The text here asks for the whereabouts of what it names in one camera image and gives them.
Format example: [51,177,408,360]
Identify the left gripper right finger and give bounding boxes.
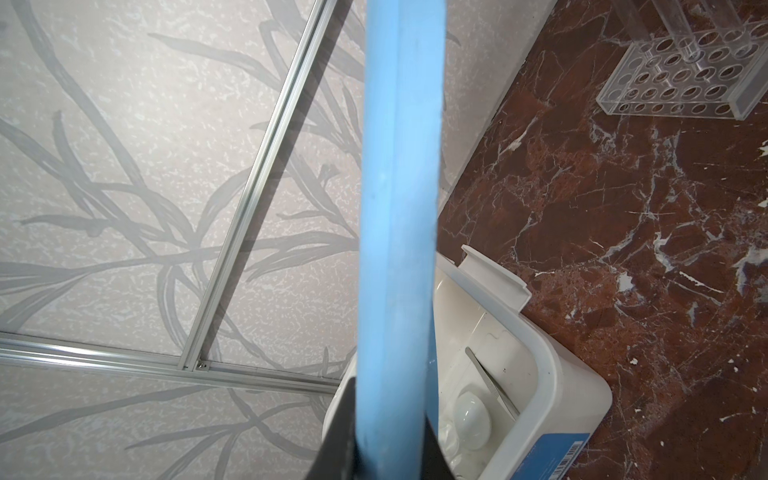
[423,417,455,480]

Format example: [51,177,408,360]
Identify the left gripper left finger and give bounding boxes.
[305,377,357,480]

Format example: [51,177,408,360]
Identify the clear test tube rack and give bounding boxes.
[597,21,767,121]

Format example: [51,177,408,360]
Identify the metal tweezers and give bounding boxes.
[465,347,520,420]

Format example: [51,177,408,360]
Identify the white plastic storage bin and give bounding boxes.
[322,248,612,479]

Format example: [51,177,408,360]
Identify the blue capped test tube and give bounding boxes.
[653,0,699,57]
[700,0,744,41]
[612,0,652,44]

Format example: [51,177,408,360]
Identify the white ceramic dish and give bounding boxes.
[453,391,492,451]

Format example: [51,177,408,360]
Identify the blue plastic bin lid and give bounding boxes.
[355,1,447,479]

